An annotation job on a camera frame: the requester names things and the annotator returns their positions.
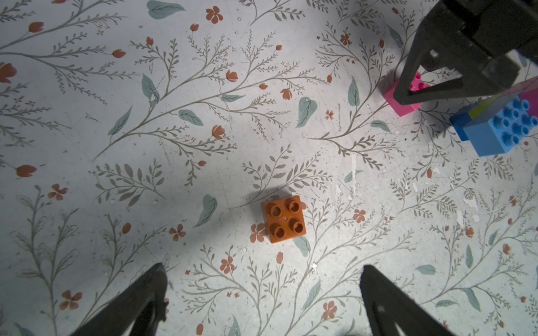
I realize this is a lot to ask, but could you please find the orange square lego brick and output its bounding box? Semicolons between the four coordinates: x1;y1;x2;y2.
262;195;307;244

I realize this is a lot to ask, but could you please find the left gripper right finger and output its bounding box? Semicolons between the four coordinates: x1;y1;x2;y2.
360;265;452;336

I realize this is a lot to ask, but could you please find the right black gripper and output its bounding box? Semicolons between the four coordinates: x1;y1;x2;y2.
394;1;537;105

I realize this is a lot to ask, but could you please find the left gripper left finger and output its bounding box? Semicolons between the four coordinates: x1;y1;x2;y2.
73;263;168;335

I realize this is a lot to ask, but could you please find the pink square lego brick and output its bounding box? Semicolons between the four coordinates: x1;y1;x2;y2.
382;72;432;118

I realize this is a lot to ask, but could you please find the blue and green brick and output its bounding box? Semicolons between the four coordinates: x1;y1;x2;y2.
450;92;520;141

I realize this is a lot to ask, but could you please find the light blue long lego brick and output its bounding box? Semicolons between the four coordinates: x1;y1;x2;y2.
463;93;537;157

